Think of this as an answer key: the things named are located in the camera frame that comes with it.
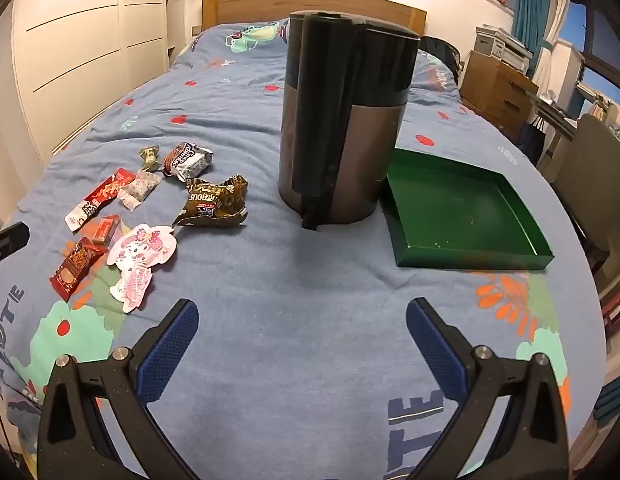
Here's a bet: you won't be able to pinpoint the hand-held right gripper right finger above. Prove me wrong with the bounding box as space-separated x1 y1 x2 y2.
406 297 570 480

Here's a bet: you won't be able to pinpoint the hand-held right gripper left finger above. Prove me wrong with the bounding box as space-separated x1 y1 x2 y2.
37 298 201 480

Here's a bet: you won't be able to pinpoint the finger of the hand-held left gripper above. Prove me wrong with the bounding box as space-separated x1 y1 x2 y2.
0 222 31 271

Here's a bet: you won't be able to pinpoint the red-brown biscuit stick packet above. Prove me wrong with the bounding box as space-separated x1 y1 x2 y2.
50 237 109 302

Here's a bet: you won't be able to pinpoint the pink cartoon-shaped packet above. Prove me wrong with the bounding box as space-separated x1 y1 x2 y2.
106 223 178 313

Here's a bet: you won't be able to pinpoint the small red snack packet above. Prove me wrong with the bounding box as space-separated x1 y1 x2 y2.
81 215 122 246

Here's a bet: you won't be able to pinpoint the green tray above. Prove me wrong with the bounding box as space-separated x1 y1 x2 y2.
379 147 555 272

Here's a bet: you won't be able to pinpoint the brown snack packet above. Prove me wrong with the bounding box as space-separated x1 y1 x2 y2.
172 175 249 228

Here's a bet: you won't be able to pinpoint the crinkled cookie snack packet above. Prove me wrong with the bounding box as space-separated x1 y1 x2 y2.
162 141 214 179

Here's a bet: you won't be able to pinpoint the long red snack packet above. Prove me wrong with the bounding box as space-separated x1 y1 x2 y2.
65 167 137 233

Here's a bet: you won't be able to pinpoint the printed blue blanket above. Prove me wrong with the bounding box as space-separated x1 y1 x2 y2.
0 20 610 480

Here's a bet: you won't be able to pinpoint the teal stacked panels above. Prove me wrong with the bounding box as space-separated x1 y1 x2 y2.
594 380 620 421

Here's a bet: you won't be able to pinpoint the pink step stool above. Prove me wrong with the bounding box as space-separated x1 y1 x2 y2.
602 280 620 341

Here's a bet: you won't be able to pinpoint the white wardrobe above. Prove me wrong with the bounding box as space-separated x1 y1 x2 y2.
0 0 205 171

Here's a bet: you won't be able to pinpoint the grey chair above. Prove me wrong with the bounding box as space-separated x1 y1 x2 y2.
554 114 620 261

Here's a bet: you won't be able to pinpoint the dark shopping bag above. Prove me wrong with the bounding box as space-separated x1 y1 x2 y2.
520 117 545 161

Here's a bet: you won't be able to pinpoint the black and bronze kettle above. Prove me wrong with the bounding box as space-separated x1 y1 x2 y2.
278 9 421 233

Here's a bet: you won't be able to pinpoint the wooden drawer cabinet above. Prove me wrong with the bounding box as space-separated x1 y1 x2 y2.
462 50 538 133

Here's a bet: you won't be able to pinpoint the black backpack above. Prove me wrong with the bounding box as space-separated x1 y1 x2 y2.
420 36 463 86

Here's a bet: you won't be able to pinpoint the grey printer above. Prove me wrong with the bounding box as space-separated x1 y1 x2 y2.
474 25 533 73

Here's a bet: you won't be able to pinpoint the wooden headboard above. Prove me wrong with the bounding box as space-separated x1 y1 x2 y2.
202 0 427 31

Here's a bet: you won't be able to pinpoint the teal curtain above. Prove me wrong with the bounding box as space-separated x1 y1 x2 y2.
512 0 570 61

